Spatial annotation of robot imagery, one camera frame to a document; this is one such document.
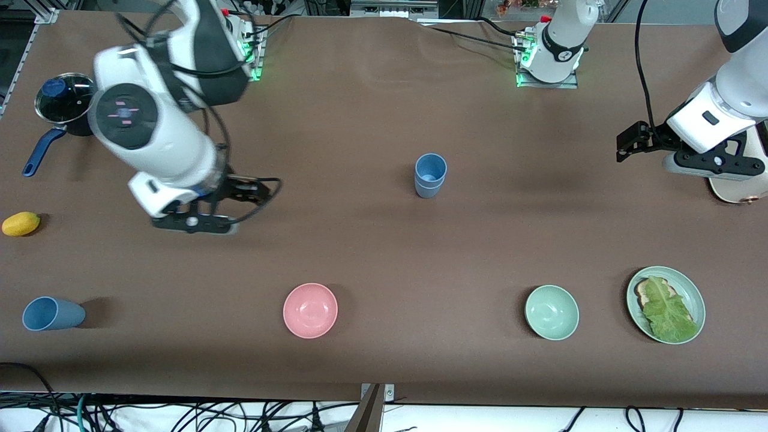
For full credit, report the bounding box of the blue plastic cup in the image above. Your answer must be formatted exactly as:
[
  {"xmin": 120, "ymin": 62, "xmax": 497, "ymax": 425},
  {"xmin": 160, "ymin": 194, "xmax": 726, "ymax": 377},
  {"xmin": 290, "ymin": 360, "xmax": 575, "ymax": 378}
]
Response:
[
  {"xmin": 22, "ymin": 296, "xmax": 86, "ymax": 332},
  {"xmin": 415, "ymin": 175, "xmax": 446, "ymax": 199},
  {"xmin": 415, "ymin": 153, "xmax": 448, "ymax": 185}
]

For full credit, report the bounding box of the cream toaster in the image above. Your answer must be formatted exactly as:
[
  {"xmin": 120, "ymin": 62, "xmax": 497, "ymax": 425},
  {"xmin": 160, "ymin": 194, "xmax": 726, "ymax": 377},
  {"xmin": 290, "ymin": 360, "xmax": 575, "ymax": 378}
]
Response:
[{"xmin": 708, "ymin": 123, "xmax": 768, "ymax": 205}]

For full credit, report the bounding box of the pink bowl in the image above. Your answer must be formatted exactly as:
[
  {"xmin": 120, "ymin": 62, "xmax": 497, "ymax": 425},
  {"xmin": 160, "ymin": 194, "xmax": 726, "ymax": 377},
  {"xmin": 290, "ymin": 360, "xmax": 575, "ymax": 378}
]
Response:
[{"xmin": 283, "ymin": 283, "xmax": 338, "ymax": 340}]

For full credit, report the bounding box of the black pot with glass lid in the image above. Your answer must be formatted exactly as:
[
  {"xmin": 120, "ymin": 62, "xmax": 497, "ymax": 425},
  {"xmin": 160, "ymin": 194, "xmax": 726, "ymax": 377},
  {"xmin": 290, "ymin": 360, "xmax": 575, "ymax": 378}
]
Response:
[{"xmin": 22, "ymin": 73, "xmax": 100, "ymax": 178}]

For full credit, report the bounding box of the yellow lemon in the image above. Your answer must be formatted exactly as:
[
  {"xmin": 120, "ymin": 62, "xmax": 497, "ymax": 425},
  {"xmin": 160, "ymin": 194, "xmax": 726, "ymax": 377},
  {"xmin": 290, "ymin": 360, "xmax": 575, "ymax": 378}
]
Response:
[{"xmin": 2, "ymin": 211, "xmax": 41, "ymax": 237}]

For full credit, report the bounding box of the toast bread slice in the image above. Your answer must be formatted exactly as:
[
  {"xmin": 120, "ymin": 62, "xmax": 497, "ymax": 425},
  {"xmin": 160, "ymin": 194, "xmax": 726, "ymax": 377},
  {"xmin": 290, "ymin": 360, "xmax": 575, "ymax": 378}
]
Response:
[{"xmin": 636, "ymin": 278, "xmax": 679, "ymax": 308}]

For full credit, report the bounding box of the light green plate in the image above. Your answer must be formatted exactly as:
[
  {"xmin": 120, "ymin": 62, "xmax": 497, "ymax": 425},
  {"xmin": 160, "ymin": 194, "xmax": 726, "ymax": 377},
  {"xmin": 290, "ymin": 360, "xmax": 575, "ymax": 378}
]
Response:
[{"xmin": 626, "ymin": 266, "xmax": 706, "ymax": 345}]

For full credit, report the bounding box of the green lettuce leaf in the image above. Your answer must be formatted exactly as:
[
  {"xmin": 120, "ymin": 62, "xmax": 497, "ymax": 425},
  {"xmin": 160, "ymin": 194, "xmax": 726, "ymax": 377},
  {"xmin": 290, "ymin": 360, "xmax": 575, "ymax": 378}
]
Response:
[{"xmin": 642, "ymin": 277, "xmax": 700, "ymax": 343}]

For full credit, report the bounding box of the light green bowl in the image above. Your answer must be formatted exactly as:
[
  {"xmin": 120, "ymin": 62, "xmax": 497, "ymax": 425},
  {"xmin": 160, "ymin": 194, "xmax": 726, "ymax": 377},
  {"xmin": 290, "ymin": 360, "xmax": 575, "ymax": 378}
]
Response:
[{"xmin": 524, "ymin": 284, "xmax": 580, "ymax": 341}]

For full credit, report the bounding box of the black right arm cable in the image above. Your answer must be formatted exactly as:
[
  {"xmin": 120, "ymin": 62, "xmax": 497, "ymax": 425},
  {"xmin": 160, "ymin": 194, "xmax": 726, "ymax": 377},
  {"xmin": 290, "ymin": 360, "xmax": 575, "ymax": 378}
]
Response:
[{"xmin": 114, "ymin": 0, "xmax": 283, "ymax": 226}]

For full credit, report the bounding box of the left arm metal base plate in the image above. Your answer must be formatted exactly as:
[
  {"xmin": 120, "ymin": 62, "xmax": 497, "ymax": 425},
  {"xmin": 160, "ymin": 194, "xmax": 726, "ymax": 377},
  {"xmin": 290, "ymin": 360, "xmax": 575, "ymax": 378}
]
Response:
[{"xmin": 515, "ymin": 33, "xmax": 580, "ymax": 90}]

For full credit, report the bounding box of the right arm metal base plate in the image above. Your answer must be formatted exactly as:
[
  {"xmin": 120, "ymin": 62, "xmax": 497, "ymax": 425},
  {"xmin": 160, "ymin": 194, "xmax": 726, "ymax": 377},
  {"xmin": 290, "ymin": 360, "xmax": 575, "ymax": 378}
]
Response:
[{"xmin": 237, "ymin": 18, "xmax": 265, "ymax": 82}]

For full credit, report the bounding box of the black cable on table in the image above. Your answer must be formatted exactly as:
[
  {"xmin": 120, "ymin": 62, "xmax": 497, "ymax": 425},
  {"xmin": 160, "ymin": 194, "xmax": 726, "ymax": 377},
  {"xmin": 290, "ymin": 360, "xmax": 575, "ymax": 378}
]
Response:
[{"xmin": 417, "ymin": 17, "xmax": 529, "ymax": 53}]

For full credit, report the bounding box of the metal table bracket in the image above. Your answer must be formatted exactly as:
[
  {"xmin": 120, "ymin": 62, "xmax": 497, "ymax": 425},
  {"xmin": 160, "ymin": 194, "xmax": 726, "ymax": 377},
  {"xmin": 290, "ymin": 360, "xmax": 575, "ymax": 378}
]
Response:
[{"xmin": 345, "ymin": 383, "xmax": 395, "ymax": 432}]

